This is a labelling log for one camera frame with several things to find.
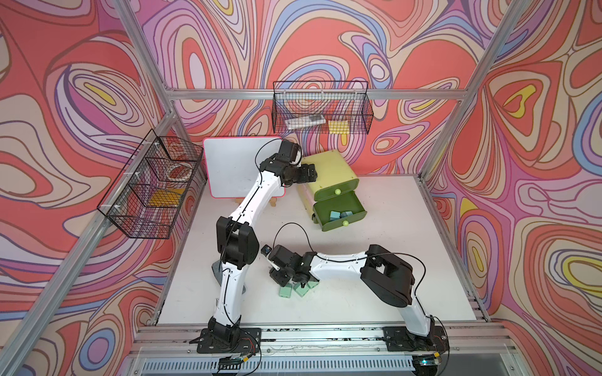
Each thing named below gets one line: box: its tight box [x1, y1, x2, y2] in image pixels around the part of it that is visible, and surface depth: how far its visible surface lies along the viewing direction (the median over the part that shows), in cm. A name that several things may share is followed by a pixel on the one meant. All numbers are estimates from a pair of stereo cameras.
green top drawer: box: [314, 178, 360, 202], surface depth 92 cm
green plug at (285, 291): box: [278, 282, 293, 299], surface depth 84 cm
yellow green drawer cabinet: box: [297, 149, 367, 232], surface depth 95 cm
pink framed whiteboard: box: [203, 136, 287, 199], surface depth 104 cm
